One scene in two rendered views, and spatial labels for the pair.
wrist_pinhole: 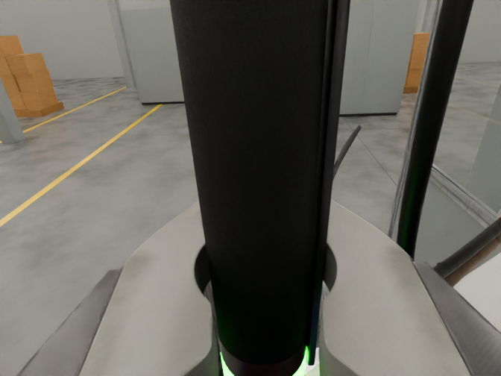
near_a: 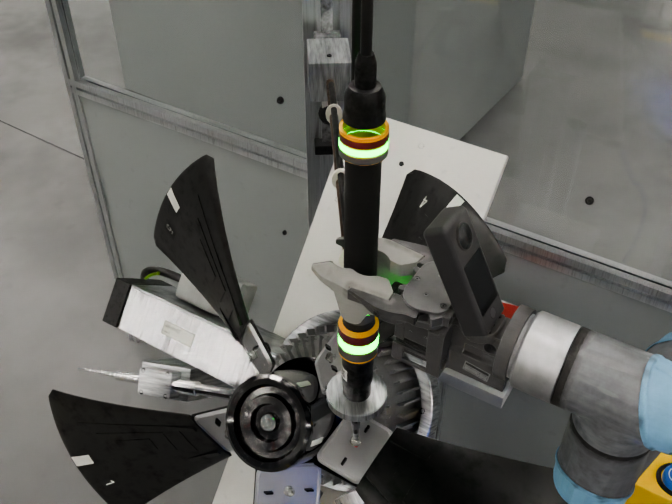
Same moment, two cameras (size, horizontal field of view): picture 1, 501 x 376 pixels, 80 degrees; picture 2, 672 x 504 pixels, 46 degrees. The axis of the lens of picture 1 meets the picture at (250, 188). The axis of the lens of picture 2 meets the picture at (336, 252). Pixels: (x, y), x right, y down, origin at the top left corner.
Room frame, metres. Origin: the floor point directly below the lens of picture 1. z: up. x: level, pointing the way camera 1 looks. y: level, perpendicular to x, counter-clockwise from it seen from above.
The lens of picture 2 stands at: (-0.19, 0.51, 2.00)
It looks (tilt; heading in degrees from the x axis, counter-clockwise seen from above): 41 degrees down; 299
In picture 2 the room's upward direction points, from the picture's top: straight up
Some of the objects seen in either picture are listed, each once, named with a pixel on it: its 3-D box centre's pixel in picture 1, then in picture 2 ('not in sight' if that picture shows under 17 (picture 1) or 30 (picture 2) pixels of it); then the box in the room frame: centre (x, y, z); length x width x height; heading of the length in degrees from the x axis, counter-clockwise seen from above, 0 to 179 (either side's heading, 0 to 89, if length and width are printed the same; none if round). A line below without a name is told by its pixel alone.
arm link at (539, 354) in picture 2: not in sight; (543, 352); (-0.12, 0.00, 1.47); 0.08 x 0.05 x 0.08; 88
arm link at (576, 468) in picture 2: not in sight; (609, 445); (-0.20, -0.01, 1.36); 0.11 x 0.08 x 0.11; 73
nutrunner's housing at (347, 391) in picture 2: not in sight; (360, 266); (0.08, 0.00, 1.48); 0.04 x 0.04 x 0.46
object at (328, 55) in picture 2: not in sight; (328, 67); (0.41, -0.53, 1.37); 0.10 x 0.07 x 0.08; 123
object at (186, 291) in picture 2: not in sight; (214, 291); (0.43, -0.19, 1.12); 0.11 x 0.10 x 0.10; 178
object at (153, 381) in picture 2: not in sight; (159, 382); (0.42, -0.02, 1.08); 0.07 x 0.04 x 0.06; 8
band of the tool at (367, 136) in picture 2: not in sight; (363, 140); (0.08, 0.00, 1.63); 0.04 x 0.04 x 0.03
